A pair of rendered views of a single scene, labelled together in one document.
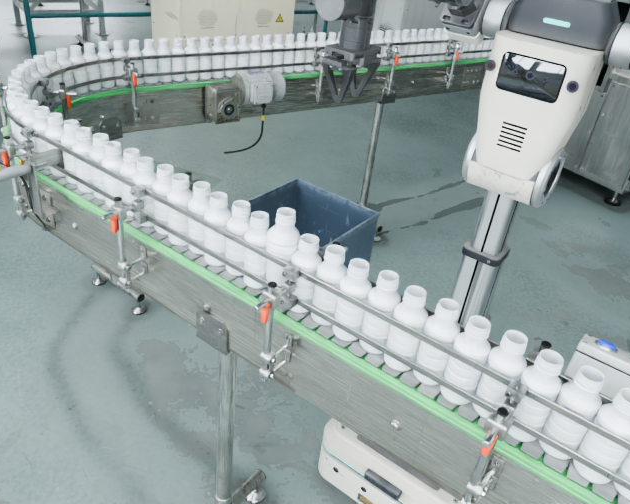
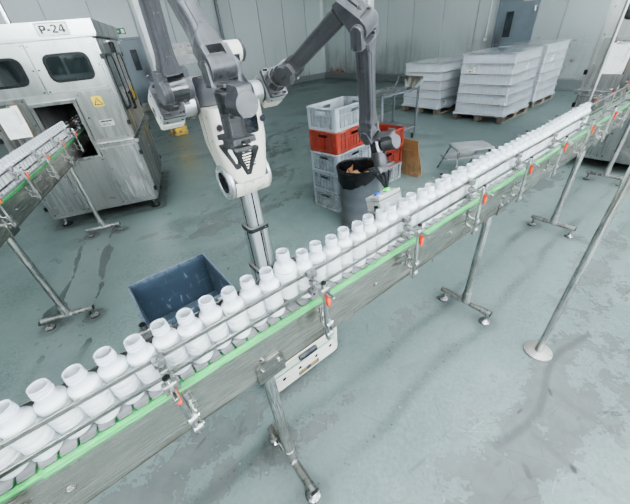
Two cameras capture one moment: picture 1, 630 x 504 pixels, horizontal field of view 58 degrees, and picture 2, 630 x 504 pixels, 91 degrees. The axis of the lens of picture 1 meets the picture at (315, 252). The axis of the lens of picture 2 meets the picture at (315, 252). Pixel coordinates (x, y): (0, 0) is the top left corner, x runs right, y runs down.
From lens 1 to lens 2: 0.94 m
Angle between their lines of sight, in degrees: 56
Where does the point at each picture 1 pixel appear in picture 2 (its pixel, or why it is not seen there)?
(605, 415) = (421, 202)
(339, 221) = (180, 281)
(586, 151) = (121, 190)
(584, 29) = not seen: hidden behind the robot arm
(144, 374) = not seen: outside the picture
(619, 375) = (391, 197)
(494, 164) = (248, 178)
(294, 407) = not seen: hidden behind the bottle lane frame
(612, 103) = (112, 159)
